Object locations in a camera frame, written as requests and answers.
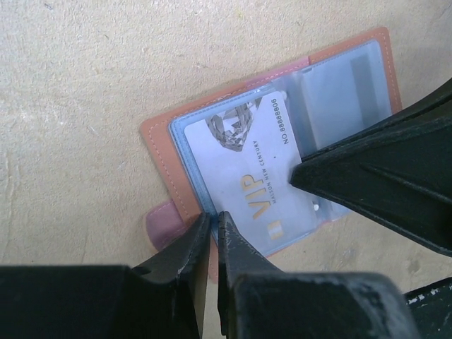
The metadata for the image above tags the silver VIP diamond card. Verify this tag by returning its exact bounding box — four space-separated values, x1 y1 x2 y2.
179 90 319 255

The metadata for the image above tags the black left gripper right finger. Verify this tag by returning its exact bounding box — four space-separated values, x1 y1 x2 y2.
218 212 413 338

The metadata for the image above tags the white card with magnetic stripe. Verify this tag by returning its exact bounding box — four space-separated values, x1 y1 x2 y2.
302 53 391 150

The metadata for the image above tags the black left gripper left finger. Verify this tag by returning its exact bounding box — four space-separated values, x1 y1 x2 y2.
1 213 210 338

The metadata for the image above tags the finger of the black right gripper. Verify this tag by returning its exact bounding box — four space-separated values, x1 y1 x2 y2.
290 82 451 256

